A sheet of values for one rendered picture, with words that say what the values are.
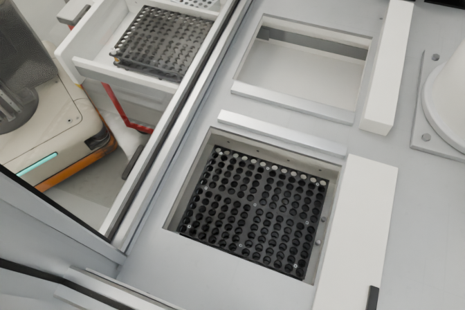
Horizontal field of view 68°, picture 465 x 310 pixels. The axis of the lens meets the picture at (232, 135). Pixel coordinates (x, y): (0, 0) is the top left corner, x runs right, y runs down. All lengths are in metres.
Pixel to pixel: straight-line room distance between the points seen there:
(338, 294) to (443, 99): 0.36
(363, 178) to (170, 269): 0.33
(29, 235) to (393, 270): 0.47
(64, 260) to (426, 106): 0.60
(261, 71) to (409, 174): 0.41
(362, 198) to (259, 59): 0.45
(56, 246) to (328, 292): 0.35
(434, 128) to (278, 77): 0.36
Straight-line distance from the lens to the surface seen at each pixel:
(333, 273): 0.54
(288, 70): 0.87
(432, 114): 0.68
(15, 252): 0.36
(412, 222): 0.61
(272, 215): 0.61
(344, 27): 0.82
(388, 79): 0.69
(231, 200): 0.62
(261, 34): 0.91
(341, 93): 0.85
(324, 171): 0.68
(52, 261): 0.41
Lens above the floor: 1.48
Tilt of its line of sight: 60 degrees down
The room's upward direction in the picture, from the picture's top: 5 degrees counter-clockwise
